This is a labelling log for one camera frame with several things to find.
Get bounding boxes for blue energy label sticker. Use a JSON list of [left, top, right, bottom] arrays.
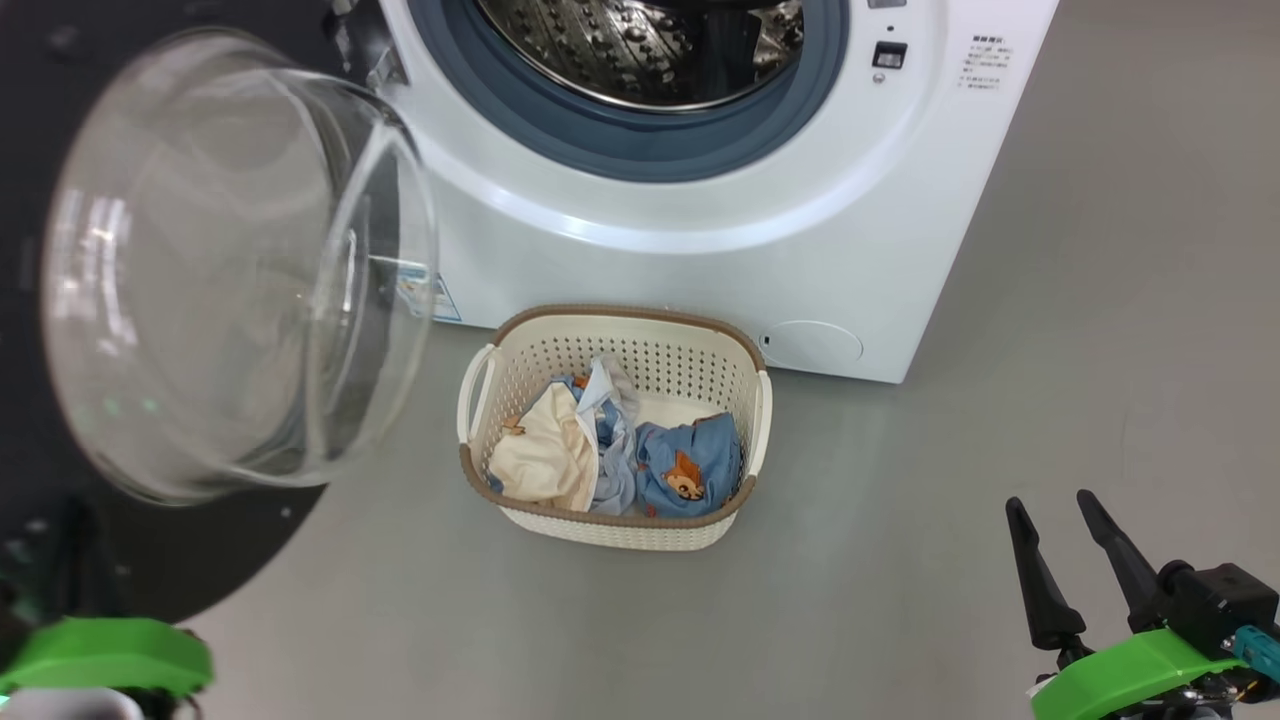
[[395, 262, 463, 323]]

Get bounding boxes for cream perforated laundry basket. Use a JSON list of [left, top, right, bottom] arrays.
[[457, 304, 773, 552]]

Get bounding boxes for stainless steel washing machine drum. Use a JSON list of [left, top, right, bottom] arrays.
[[475, 0, 806, 113]]

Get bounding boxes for printed text label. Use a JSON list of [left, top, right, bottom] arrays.
[[960, 35, 1013, 93]]

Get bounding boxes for black round glass washer door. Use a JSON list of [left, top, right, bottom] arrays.
[[0, 0, 441, 626]]

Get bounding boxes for metal door hinge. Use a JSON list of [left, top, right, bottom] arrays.
[[325, 0, 409, 91]]

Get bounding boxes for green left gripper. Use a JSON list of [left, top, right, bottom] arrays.
[[0, 498, 215, 720]]

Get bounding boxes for blue fox print garment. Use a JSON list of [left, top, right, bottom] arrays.
[[635, 412, 743, 519]]

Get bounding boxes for teal cable connector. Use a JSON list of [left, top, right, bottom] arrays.
[[1232, 625, 1280, 677]]

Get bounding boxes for round white filter cover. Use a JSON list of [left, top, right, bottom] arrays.
[[760, 320, 864, 369]]

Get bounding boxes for white front-load washing machine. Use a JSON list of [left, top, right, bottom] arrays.
[[340, 0, 1061, 385]]

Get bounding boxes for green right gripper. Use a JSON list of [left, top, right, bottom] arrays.
[[1005, 489, 1251, 720]]

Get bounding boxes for cream and blue garment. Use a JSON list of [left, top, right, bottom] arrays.
[[487, 358, 641, 516]]

